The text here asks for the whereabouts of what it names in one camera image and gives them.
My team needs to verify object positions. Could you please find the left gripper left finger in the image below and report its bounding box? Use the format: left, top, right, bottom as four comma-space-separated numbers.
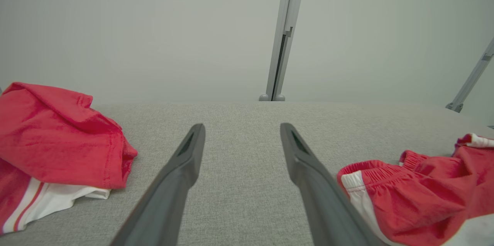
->
110, 124, 206, 246

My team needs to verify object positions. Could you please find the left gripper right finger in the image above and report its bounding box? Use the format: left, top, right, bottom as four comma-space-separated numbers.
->
281, 123, 386, 246

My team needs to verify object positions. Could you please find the red shorts white trim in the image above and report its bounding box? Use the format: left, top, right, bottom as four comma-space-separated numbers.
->
337, 133, 494, 246

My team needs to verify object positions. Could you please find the red basketball jersey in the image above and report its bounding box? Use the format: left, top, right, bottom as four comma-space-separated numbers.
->
0, 82, 138, 235

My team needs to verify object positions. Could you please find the grey partition support leg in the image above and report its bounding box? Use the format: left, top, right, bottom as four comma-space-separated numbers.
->
446, 37, 494, 113

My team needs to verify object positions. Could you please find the grey double partition post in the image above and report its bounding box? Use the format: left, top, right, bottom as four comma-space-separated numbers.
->
259, 0, 308, 102

